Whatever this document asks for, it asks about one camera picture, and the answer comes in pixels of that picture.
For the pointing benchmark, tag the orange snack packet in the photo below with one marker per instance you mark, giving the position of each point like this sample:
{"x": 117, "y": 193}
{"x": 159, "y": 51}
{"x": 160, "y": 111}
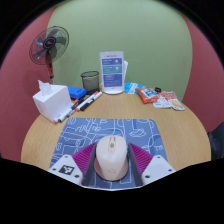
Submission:
{"x": 147, "y": 95}

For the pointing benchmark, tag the black standing fan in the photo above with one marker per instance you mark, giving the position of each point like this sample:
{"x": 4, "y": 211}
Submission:
{"x": 49, "y": 43}

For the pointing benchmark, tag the black mesh pen cup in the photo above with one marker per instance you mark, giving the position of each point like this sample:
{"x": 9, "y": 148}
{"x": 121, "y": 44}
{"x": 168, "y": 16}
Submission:
{"x": 90, "y": 81}

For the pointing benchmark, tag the red-orange snack packet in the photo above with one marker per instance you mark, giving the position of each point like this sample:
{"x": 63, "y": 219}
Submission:
{"x": 169, "y": 95}

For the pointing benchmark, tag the black-capped white marker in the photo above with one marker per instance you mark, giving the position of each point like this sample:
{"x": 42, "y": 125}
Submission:
{"x": 65, "y": 115}

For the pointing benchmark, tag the white plastic chair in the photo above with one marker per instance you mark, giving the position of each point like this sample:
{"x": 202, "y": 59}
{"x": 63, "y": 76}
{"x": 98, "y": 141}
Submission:
{"x": 125, "y": 71}

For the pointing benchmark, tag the blue whiteboard eraser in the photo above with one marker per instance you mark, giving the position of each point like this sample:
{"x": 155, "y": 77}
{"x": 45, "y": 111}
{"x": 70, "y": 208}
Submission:
{"x": 76, "y": 92}

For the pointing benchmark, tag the blue patterned mouse pad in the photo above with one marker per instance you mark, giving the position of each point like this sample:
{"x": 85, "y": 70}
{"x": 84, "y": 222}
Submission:
{"x": 100, "y": 128}

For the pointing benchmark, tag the acrylic sign stand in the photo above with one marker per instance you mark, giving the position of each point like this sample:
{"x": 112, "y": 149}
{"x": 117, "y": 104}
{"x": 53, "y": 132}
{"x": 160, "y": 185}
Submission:
{"x": 111, "y": 71}

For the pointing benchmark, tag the black office chair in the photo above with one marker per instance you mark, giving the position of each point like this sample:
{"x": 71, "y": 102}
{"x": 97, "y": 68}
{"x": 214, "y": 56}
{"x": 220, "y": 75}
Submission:
{"x": 217, "y": 141}

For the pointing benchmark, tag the red-capped white marker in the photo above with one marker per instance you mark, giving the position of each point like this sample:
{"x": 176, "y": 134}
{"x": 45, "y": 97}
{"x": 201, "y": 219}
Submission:
{"x": 88, "y": 101}

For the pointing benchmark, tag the white tissue box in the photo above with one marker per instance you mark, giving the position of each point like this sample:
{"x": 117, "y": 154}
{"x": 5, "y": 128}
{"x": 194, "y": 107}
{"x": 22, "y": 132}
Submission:
{"x": 53, "y": 101}

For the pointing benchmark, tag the pale pink computer mouse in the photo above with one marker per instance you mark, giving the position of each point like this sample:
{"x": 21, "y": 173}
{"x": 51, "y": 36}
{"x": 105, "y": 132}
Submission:
{"x": 111, "y": 156}

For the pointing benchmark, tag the small black object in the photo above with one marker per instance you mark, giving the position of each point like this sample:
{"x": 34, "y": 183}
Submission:
{"x": 158, "y": 89}

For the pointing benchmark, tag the light blue snack packet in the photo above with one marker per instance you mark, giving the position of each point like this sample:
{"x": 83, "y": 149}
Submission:
{"x": 130, "y": 88}

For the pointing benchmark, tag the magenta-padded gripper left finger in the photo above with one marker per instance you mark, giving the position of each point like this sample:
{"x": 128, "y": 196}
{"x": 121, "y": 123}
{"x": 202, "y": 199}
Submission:
{"x": 65, "y": 168}

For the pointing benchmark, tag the yellow-white snack packet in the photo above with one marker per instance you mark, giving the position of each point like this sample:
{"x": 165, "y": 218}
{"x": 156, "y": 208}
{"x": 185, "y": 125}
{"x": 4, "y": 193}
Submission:
{"x": 177, "y": 105}

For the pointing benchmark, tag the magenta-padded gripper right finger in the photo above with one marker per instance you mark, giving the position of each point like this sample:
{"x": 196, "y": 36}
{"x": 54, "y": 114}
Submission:
{"x": 158, "y": 168}

